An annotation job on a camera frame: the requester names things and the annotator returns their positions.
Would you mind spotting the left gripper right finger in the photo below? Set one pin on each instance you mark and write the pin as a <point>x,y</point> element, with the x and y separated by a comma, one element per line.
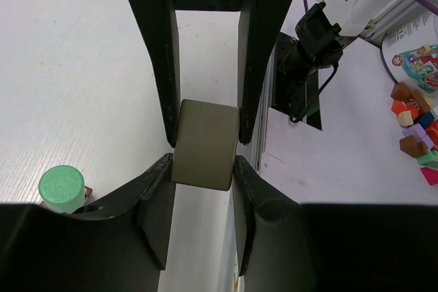
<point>286,246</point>

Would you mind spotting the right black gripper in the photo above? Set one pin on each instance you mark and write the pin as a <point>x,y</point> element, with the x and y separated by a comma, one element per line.
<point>259,25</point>

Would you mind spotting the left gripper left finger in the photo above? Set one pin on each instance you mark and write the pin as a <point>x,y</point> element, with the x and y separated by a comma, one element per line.
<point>116,243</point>

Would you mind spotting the small brown cube block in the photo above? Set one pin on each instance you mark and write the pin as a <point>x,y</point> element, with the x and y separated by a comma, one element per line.
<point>88,194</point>

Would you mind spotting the green cylinder block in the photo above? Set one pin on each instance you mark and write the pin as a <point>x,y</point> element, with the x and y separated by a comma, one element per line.
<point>62,189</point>

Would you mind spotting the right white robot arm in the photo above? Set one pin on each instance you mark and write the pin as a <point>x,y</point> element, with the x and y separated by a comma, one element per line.
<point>325,30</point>

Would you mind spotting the pile of coloured blocks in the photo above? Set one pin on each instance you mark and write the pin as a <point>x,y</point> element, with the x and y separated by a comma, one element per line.
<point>416,113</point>

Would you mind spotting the toy blocks picture box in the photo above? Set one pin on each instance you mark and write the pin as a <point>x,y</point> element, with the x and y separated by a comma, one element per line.
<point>410,53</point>

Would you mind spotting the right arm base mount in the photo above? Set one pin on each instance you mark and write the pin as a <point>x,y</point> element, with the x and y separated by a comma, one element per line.
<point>288,96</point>

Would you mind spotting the aluminium table frame rail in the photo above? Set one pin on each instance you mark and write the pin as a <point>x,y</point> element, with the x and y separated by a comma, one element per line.
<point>391,18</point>

